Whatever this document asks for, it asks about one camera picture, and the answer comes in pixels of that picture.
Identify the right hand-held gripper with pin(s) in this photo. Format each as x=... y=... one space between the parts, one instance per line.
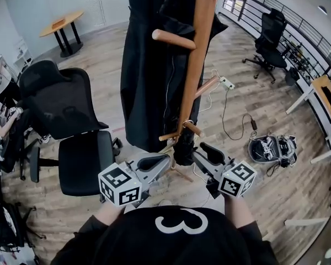
x=237 y=179

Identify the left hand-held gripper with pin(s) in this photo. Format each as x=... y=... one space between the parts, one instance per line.
x=118 y=185

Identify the black umbrella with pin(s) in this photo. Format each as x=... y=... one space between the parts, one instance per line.
x=185 y=148

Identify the wooden coat stand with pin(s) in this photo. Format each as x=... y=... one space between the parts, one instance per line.
x=194 y=54

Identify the person's right forearm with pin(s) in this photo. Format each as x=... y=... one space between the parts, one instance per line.
x=238 y=211

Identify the person's left forearm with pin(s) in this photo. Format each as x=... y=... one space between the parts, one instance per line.
x=110 y=212

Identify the black hanging coat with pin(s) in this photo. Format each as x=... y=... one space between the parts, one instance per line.
x=146 y=79

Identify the open grey equipment case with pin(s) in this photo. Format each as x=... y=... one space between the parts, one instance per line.
x=270 y=149

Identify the white power strip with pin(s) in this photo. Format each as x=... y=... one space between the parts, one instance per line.
x=227 y=82

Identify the person's black printed shirt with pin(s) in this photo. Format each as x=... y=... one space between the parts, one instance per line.
x=165 y=241

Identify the black mesh office chair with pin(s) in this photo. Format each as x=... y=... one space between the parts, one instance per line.
x=71 y=106

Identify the black waste bin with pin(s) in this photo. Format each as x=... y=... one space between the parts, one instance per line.
x=292 y=76

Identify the white desk leg bar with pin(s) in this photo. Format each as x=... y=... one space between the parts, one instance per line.
x=306 y=222

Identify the black high-back office chair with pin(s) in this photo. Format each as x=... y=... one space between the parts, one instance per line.
x=270 y=45

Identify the wooden desk with white legs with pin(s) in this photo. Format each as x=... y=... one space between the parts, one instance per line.
x=326 y=98

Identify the long cluttered shelf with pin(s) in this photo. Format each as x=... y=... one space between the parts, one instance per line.
x=299 y=57

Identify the black swivel chair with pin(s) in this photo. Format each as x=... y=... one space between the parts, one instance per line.
x=22 y=145

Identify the black metal railing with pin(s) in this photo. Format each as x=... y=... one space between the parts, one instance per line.
x=300 y=23

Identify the black backpack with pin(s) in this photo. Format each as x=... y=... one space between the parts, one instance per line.
x=4 y=228

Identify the round wooden table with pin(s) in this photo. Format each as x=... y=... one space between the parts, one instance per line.
x=62 y=23

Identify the white shelf unit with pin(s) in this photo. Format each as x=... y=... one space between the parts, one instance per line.
x=23 y=54

